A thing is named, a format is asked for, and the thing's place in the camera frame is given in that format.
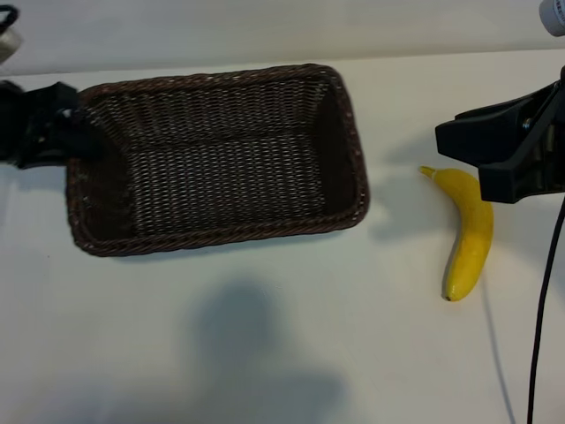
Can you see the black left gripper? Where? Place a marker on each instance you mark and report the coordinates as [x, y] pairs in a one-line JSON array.
[[35, 119]]

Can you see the white cylindrical connector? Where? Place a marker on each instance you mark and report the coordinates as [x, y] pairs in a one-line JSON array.
[[555, 13]]

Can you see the dark brown wicker basket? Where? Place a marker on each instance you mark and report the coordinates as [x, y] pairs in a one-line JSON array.
[[220, 168]]

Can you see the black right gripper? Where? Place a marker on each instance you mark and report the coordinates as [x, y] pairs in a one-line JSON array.
[[552, 155]]

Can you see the yellow banana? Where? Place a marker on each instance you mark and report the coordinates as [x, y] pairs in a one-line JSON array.
[[472, 238]]

